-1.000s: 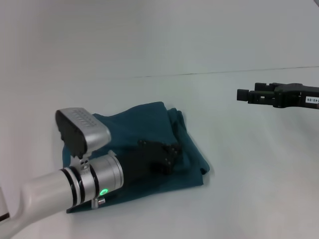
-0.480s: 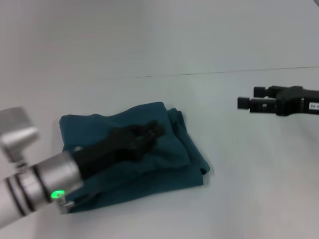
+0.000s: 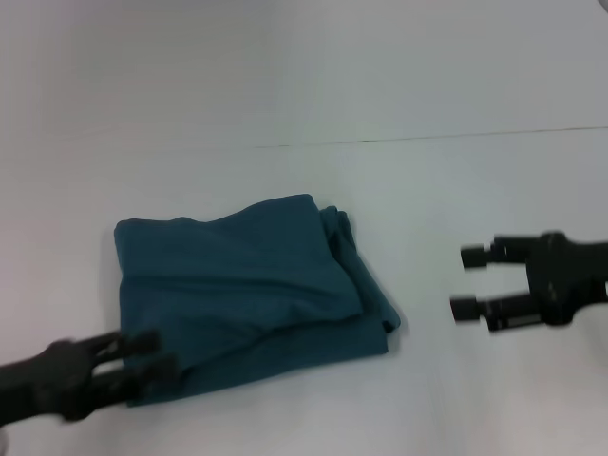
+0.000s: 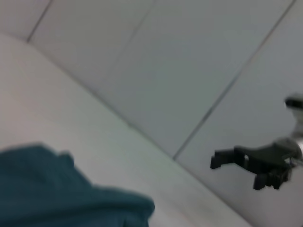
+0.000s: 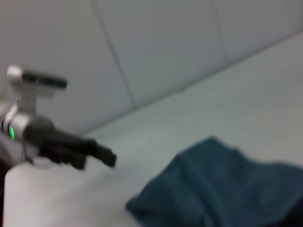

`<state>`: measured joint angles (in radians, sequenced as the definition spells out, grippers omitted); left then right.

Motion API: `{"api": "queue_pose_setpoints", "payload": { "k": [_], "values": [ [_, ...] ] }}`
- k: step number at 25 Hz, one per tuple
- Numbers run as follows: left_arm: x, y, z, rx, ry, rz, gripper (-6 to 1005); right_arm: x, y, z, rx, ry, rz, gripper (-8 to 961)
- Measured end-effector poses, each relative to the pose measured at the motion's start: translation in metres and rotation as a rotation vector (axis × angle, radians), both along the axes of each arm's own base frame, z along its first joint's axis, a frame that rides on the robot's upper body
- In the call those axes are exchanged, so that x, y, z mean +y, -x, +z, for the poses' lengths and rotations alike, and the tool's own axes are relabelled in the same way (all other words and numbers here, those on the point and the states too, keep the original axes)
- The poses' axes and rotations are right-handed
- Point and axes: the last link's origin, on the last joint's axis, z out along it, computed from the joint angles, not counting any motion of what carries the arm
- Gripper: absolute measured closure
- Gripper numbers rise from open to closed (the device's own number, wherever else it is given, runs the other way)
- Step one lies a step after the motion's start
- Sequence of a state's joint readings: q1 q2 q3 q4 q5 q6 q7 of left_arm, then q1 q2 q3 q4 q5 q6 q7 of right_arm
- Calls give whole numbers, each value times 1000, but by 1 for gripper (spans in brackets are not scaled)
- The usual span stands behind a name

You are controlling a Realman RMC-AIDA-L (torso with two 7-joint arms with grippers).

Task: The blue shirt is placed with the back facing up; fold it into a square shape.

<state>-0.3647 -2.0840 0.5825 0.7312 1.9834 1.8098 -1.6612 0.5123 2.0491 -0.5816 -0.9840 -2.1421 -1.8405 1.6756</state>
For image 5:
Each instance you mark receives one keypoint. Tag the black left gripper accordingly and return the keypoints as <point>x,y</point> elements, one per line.
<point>52,139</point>

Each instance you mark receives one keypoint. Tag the teal blue shirt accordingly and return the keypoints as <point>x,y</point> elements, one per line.
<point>225,189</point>

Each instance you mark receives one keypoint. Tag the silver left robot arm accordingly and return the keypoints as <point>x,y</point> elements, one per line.
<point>13,123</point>

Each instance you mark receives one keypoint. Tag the left wrist camera housing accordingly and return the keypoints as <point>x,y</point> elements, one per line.
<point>33,85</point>

